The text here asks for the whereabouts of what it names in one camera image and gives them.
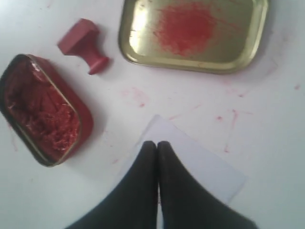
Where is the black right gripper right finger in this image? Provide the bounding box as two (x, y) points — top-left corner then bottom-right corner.
(157, 141), (257, 229)

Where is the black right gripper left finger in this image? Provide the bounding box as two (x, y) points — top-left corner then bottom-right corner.
(69, 141), (158, 229)

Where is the red rubber stamp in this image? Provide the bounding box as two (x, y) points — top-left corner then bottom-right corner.
(57, 18), (110, 75)

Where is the red ink pad tin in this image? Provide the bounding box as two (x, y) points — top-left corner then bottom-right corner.
(0, 54), (94, 167)

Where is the white paper sheet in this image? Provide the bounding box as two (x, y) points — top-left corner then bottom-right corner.
(115, 114), (250, 203)

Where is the gold tin lid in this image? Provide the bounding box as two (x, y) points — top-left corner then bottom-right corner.
(118, 0), (270, 74)

